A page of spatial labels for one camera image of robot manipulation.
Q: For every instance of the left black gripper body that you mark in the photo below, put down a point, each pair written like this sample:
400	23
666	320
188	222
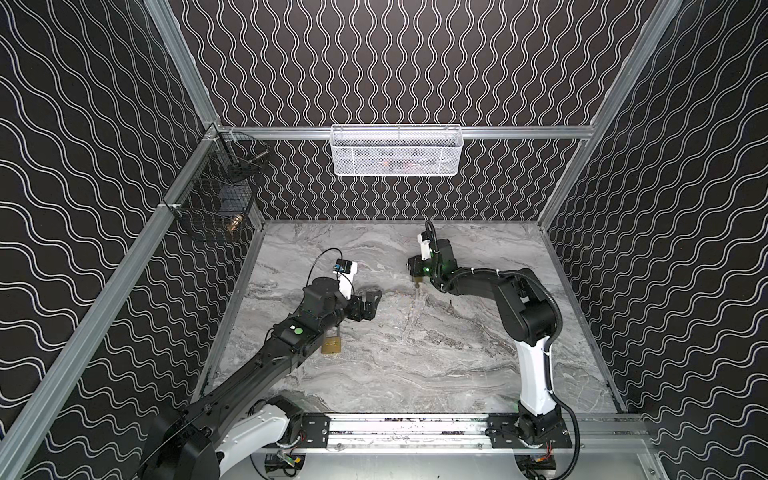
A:
359	306

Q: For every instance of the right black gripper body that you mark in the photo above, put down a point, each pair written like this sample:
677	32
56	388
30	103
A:
417	267

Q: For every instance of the large brass padlock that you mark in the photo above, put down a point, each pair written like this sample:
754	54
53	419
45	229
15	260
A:
332	342

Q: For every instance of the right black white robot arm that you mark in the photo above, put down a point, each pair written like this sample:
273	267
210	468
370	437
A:
528	313

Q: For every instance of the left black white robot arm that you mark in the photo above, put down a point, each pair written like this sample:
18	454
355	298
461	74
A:
210	436

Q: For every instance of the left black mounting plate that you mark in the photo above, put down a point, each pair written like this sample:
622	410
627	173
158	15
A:
314	429

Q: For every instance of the black mounting plate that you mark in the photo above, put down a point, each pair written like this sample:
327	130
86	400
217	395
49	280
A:
510	431
314	429

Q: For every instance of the brass item in black basket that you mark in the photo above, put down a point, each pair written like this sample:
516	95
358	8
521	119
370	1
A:
235	223

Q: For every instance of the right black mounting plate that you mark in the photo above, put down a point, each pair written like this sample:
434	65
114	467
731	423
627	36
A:
510	431

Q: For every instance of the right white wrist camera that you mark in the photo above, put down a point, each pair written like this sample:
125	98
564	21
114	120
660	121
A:
425	243

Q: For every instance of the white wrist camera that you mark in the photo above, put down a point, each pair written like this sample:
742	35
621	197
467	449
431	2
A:
425	243
345	271

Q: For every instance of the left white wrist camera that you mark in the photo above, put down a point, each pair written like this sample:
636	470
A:
345	271

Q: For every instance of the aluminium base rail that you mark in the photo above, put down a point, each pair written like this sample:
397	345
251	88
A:
464	433

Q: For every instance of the white mesh wall basket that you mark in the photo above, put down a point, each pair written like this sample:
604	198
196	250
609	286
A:
395	150

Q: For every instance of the black wire wall basket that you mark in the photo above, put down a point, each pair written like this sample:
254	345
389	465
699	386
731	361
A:
223	186

